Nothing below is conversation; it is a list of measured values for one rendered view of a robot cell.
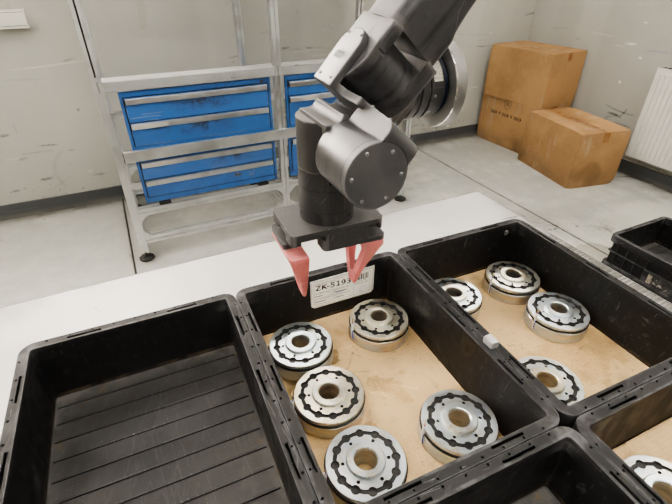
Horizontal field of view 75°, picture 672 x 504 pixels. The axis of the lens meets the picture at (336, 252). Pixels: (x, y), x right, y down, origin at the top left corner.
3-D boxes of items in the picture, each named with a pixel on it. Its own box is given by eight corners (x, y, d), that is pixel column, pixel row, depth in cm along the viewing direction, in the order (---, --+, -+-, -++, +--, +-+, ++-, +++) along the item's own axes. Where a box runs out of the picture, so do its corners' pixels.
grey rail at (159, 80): (94, 89, 200) (91, 78, 198) (407, 59, 262) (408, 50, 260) (95, 94, 193) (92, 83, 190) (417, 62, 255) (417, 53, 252)
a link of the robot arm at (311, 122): (340, 91, 43) (285, 98, 41) (374, 110, 38) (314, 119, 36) (339, 158, 47) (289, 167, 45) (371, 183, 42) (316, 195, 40)
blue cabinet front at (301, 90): (289, 175, 259) (283, 75, 228) (393, 155, 285) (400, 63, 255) (291, 177, 257) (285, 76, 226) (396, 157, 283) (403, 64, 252)
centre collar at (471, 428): (433, 410, 60) (434, 407, 60) (464, 400, 62) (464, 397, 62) (453, 441, 57) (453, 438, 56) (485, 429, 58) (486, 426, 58)
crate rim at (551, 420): (235, 302, 73) (233, 290, 71) (392, 259, 83) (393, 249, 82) (332, 547, 42) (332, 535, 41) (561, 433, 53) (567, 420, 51)
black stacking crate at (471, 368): (243, 344, 78) (234, 293, 72) (388, 300, 88) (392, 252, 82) (333, 585, 48) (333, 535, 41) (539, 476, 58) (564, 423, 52)
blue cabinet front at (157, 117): (146, 202, 230) (117, 92, 199) (276, 178, 256) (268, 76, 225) (147, 205, 228) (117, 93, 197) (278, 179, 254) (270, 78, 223)
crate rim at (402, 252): (392, 259, 83) (393, 249, 82) (515, 227, 93) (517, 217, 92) (562, 432, 53) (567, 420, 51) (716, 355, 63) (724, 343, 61)
